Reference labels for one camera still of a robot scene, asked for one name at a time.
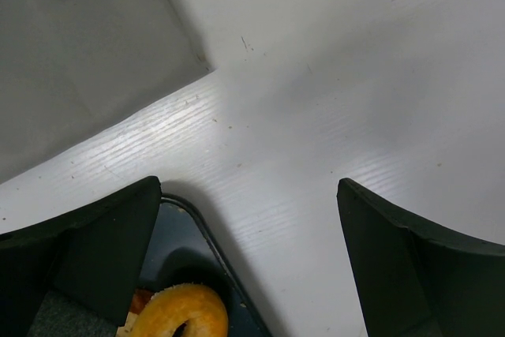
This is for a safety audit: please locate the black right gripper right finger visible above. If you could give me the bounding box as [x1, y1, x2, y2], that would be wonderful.
[337, 178, 504, 336]

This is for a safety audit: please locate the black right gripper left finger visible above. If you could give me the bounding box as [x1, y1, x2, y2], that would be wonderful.
[1, 176, 161, 336]

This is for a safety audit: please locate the large seeded bread slice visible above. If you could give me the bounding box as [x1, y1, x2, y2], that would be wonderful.
[115, 289, 154, 337]

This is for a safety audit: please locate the black rectangular tray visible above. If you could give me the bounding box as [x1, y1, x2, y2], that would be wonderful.
[139, 194, 271, 337]

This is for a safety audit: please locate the orange bagel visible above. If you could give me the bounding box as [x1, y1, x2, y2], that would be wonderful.
[130, 283, 229, 336]

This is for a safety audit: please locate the grey placemat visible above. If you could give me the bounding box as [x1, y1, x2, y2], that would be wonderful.
[1, 0, 211, 181]

